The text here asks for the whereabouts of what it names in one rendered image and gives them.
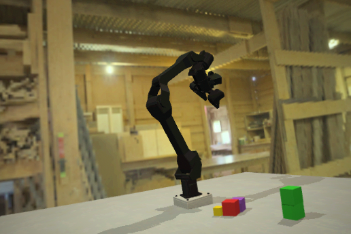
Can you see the red block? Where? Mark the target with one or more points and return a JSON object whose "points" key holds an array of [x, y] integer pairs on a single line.
{"points": [[230, 207]]}

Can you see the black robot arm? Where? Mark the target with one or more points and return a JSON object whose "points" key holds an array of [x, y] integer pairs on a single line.
{"points": [[160, 108]]}

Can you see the purple block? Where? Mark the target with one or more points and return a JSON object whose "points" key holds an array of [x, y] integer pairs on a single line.
{"points": [[242, 203]]}

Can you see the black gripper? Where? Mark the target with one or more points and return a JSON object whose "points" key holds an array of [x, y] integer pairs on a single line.
{"points": [[203, 87]]}

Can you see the yellow cube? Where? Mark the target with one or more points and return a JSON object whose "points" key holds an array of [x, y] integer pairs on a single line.
{"points": [[217, 210]]}

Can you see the green block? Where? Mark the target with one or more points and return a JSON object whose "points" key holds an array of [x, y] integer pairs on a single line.
{"points": [[291, 195], [293, 212]]}

